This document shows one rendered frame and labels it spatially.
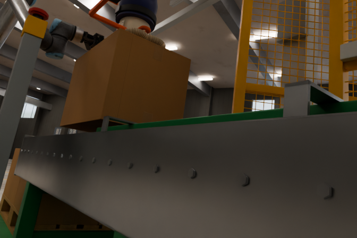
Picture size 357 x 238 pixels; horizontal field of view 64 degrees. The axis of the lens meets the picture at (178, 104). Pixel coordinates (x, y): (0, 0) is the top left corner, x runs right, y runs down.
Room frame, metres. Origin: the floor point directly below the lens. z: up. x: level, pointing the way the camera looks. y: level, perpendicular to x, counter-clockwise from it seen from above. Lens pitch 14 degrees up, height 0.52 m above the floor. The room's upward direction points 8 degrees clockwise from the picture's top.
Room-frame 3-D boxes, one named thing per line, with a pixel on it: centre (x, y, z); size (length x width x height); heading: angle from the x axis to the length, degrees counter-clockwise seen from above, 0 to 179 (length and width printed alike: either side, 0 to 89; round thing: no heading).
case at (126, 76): (1.46, 0.30, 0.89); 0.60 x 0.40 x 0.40; 35
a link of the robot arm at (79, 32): (1.52, 0.63, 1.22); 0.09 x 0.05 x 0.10; 36
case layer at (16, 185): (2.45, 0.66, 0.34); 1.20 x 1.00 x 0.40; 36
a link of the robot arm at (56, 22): (1.47, 0.70, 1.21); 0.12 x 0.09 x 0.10; 126
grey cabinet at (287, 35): (1.67, -0.67, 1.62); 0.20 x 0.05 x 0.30; 36
